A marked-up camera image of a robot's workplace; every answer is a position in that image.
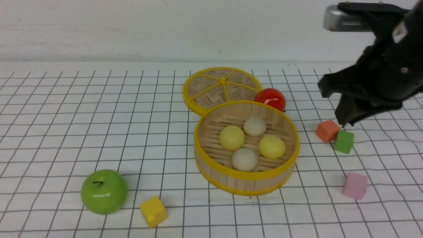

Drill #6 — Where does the yellow cube block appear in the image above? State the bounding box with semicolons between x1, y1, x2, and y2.
139;196;168;228

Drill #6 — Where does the pink cube block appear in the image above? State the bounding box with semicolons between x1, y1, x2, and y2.
343;172;368;199

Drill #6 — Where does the red tomato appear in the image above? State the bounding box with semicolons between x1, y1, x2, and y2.
255;88;286;112

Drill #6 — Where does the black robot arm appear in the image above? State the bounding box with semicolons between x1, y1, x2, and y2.
318;0;423;126

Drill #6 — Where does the orange cube block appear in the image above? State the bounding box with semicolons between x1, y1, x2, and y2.
315;120;340;143

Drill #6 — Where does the green cube block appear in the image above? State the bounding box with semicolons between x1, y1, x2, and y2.
333;130;355;154

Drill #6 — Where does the white grid tablecloth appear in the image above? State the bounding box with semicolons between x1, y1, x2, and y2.
0;63;422;238

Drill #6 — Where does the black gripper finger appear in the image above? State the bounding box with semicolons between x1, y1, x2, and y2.
349;107;377;126

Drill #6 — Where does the yellow bun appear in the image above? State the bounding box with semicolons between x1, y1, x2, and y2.
258;135;286;159
219;125;245;151

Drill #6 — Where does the woven bamboo steamer lid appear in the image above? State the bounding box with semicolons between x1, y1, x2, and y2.
182;67;262;116

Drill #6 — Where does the white bun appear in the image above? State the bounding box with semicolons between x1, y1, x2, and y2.
243;116;267;137
231;148;258;172

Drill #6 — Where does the bamboo steamer tray yellow rim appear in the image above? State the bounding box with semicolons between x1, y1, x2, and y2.
194;100;300;196

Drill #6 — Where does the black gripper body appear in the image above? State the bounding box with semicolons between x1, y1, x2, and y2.
318;33;422;113

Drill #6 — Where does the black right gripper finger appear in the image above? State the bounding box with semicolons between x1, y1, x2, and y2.
335;95;355;125

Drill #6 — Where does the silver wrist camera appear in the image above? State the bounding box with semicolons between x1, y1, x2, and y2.
323;2;410;33

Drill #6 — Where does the green apple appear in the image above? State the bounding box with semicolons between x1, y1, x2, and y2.
80;169;129;215

